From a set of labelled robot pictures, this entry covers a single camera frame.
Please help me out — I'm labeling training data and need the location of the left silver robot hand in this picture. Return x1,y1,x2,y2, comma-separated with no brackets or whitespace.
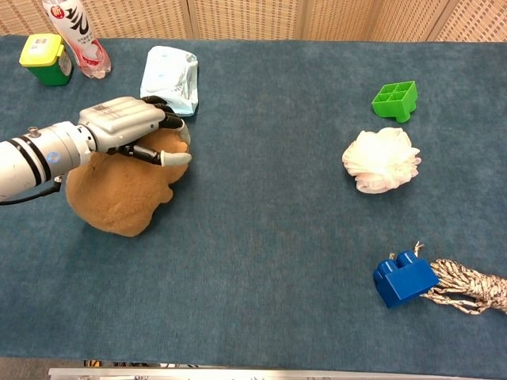
77,95,193,167

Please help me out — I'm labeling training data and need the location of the brown plush toy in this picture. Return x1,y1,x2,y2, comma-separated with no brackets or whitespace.
64,127,190,238

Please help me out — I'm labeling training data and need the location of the light blue wet wipes pack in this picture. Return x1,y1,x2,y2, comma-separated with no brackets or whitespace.
139,45,200,118

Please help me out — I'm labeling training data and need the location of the clear plastic drink bottle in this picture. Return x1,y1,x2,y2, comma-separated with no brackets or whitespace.
42,0,112,80

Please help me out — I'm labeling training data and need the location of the green container with yellow lid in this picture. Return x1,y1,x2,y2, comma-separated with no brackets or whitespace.
18,33,74,87

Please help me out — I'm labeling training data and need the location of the blue table cloth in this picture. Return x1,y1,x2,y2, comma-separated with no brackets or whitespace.
0,34,507,380

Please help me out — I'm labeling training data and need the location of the woven beige folding screen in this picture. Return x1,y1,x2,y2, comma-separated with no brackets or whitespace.
0,0,507,43

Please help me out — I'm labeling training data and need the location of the white mesh bath sponge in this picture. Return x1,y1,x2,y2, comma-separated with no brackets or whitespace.
341,127,422,194

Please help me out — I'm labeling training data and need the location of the green plastic building block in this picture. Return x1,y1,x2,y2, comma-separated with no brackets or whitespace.
371,80,419,124

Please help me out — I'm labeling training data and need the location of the blue plastic building block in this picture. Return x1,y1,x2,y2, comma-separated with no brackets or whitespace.
372,250,440,310

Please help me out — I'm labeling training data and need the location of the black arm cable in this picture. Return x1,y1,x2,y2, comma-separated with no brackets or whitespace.
0,177,63,206

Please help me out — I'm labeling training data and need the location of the silver aluminium frame rail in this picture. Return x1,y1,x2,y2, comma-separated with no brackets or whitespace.
48,367,467,380

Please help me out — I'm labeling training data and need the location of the coiled white patterned rope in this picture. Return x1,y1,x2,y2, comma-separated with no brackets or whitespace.
414,241,507,316

